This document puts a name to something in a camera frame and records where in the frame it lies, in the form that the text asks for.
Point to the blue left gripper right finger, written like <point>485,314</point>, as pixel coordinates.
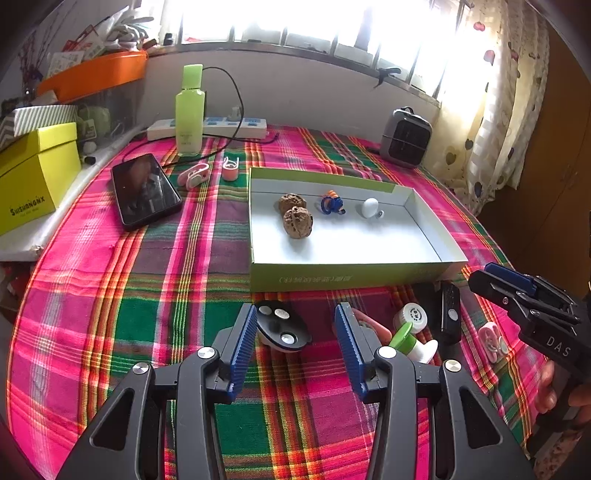
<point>358,343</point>

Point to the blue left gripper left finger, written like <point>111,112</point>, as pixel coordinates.
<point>235,346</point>

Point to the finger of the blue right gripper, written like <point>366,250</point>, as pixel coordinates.
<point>519,281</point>
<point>498,292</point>

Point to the black white round disc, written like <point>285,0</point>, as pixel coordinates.
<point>280,327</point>

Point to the black rectangular device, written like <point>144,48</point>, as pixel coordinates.
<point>450,313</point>

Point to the brown walnut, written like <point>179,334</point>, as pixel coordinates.
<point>297,222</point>
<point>290,200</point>

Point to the white egg-shaped keychain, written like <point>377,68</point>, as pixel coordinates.
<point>371,209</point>

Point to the blue orange small toy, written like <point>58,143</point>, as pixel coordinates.
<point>332,203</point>

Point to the right hand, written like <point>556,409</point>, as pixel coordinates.
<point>547,397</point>

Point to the pink looped clip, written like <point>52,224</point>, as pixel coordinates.
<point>383,333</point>

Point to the green white spool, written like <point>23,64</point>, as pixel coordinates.
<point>405,342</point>

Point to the white round capped jar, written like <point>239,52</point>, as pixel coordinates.
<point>414,314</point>

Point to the green white shallow box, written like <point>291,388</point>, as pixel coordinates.
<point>408,245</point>

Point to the plaid pink green bedspread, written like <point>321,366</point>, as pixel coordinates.
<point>102,299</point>

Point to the heart pattern curtain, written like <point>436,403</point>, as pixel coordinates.
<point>491,96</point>

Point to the pink clip on bed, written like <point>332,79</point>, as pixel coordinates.
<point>194,176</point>

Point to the black smartphone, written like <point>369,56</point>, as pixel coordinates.
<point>143,192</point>

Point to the pink small cup clip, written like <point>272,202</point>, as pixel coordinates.
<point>230,169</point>

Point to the grey small heater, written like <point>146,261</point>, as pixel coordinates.
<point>406,138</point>

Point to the white power strip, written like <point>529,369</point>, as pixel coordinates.
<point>251,128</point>

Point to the green lotion bottle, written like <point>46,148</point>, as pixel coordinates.
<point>189,112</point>

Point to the yellow shoe box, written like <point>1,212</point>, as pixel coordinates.
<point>36,172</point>

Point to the orange tray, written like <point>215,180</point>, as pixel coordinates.
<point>93,76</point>

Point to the striped gift box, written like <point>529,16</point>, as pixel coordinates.
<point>22,121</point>

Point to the red branch decoration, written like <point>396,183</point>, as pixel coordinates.
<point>35,47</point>

